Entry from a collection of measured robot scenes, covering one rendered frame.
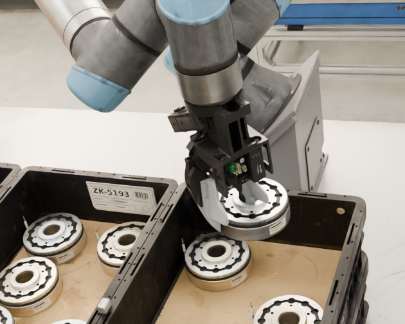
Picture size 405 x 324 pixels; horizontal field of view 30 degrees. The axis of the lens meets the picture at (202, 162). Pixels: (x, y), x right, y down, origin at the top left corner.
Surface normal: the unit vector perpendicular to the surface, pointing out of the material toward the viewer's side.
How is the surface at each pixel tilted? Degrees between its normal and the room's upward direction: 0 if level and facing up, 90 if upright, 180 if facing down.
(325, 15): 90
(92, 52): 45
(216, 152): 1
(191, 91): 91
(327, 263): 0
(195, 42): 91
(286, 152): 90
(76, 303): 0
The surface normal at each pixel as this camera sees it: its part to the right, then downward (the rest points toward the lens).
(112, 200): -0.33, 0.59
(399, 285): -0.15, -0.80
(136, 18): -0.32, 0.08
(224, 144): -0.84, 0.43
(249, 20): 0.15, 0.49
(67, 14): -0.55, -0.31
